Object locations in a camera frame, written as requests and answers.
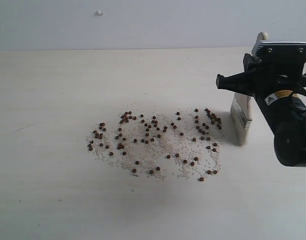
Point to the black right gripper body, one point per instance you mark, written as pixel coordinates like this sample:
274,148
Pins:
278,98

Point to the white wide paint brush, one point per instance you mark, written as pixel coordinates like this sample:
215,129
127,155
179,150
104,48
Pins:
241,110

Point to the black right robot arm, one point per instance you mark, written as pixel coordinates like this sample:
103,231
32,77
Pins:
289,138

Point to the scattered rice and brown pellets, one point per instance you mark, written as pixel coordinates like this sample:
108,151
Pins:
154,142

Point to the small white wall blob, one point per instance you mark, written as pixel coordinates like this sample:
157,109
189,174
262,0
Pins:
99,13

